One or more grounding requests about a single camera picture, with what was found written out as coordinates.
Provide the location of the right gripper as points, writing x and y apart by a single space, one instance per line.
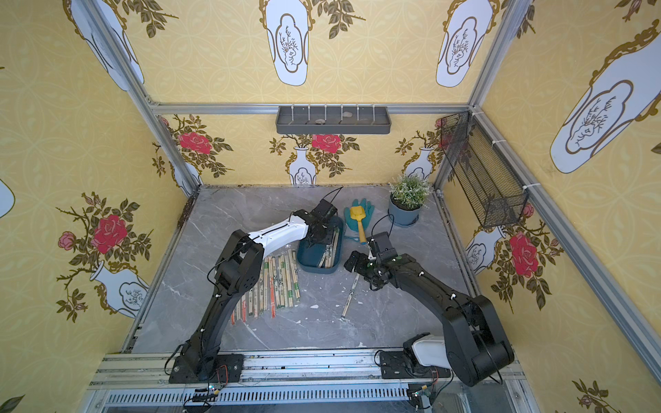
365 263

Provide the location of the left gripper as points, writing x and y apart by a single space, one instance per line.
320 233

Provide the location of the teal plastic storage box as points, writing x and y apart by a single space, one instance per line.
308 255

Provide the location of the chopsticks box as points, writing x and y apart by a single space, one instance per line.
286 274

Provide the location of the chopsticks green label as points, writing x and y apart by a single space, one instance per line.
265 288

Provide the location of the chopsticks green text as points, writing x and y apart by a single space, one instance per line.
256 301

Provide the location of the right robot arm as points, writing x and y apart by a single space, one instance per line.
473 344

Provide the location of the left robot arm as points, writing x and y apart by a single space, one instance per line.
236 272

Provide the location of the chopstick pile in box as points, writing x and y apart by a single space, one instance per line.
328 257

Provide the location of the yellow toy shovel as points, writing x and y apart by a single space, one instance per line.
358 214

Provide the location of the green garden glove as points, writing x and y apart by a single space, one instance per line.
351 224

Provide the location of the potted green plant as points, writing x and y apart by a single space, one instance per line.
407 196

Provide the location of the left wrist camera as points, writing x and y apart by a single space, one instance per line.
324 211

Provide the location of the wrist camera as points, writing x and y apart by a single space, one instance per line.
324 211
381 248

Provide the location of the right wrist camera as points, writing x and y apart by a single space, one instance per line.
381 248

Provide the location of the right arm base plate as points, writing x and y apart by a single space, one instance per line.
397 364

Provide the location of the grey wall shelf tray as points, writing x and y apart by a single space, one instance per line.
320 119

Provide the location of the black wire mesh basket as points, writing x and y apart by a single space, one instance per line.
494 192

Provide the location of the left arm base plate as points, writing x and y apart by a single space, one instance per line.
222 369

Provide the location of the aluminium front rail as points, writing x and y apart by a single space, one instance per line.
301 376

